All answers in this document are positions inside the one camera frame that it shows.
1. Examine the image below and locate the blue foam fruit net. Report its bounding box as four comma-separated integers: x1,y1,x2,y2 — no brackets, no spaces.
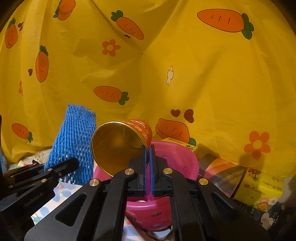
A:
45,104,96,186

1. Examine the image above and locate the red gold paper cup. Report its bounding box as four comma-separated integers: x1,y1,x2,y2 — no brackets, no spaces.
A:
91,120,152,176

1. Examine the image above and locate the pink plastic trash bin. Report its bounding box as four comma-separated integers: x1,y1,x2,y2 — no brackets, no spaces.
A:
93,146,199,239

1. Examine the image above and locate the colourful striped box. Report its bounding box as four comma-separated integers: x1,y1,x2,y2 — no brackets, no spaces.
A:
199,154,245,197

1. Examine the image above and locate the yellow printed box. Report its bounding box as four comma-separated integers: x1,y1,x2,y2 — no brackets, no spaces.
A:
234,168,284,212

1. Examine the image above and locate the black floral packaging bag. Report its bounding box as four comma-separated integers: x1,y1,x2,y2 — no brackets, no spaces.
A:
233,199,295,232

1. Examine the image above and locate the yellow carrot print curtain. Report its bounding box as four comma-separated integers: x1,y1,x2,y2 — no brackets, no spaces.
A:
1,1,295,177

